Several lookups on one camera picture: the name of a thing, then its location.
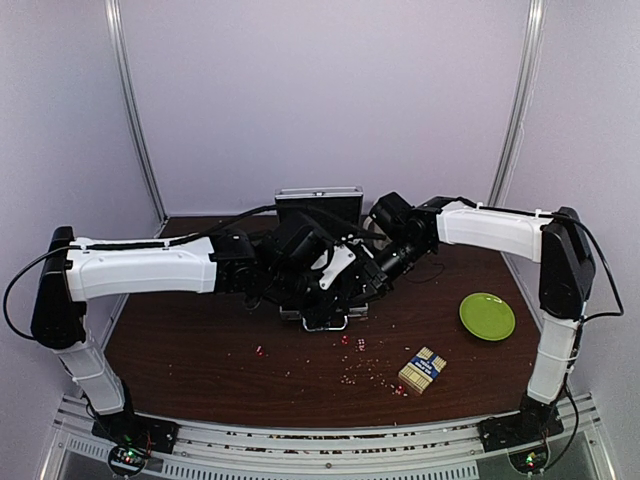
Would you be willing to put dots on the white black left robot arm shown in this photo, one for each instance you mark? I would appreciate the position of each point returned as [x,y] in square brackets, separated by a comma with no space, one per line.
[220,260]

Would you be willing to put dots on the green plate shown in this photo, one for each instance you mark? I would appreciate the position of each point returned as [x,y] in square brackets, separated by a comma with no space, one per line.
[487,316]

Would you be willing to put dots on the front aluminium rail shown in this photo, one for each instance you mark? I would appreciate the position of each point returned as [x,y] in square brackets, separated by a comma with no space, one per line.
[438,450]

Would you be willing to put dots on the left aluminium frame post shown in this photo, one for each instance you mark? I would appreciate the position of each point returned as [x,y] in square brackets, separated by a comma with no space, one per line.
[118,41]

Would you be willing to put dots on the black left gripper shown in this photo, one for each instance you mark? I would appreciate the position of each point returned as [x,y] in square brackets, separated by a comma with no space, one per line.
[323,313]

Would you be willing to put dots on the right aluminium frame post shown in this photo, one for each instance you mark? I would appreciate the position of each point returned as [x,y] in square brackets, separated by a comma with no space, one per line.
[525,80]

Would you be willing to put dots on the blue playing card box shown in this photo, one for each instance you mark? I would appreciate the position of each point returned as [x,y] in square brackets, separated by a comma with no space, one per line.
[421,370]

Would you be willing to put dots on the aluminium frame post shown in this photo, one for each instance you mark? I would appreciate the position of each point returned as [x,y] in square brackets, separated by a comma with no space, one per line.
[525,80]
[118,41]

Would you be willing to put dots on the cream ceramic mug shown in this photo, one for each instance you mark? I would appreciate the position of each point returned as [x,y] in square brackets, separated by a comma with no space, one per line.
[380,242]

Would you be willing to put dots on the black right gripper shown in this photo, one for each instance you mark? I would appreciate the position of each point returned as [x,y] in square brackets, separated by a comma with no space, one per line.
[379,284]

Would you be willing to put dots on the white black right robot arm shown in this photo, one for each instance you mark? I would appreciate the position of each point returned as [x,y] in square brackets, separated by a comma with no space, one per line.
[554,240]

